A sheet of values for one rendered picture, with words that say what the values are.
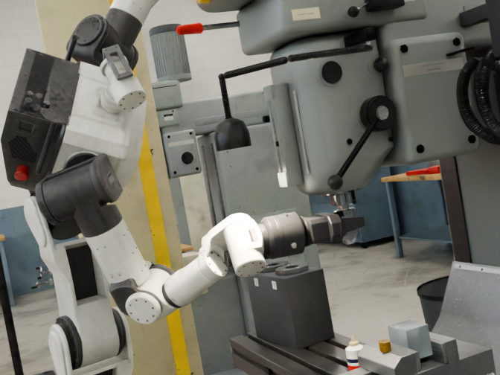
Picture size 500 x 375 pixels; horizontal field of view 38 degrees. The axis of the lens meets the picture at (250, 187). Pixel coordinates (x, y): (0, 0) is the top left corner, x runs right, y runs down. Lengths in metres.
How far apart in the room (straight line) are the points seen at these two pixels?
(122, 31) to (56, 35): 1.37
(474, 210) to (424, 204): 7.00
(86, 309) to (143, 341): 1.31
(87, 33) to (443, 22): 0.81
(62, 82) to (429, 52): 0.79
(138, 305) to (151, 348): 1.67
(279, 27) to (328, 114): 0.19
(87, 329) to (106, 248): 0.43
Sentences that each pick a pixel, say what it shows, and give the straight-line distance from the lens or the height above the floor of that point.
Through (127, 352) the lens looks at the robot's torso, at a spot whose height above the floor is 0.95.
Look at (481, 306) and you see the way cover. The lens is 1.80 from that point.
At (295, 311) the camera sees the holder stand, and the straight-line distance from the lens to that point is 1.88.
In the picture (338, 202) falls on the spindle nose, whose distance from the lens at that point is 1.53.
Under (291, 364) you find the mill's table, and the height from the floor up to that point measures 0.90.
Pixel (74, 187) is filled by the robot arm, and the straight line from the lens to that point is 1.51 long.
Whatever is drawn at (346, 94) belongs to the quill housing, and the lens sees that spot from 1.47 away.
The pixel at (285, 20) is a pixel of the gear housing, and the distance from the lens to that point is 1.41.
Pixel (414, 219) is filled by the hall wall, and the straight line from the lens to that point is 9.05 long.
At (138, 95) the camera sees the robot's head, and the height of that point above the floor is 1.58.
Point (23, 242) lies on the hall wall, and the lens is 10.40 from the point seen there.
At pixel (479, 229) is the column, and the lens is 1.81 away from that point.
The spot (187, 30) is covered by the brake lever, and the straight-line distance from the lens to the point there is 1.56.
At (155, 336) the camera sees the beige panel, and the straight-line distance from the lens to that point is 3.24.
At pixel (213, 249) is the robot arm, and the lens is 1.54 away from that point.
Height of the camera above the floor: 1.43
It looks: 3 degrees down
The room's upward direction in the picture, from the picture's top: 10 degrees counter-clockwise
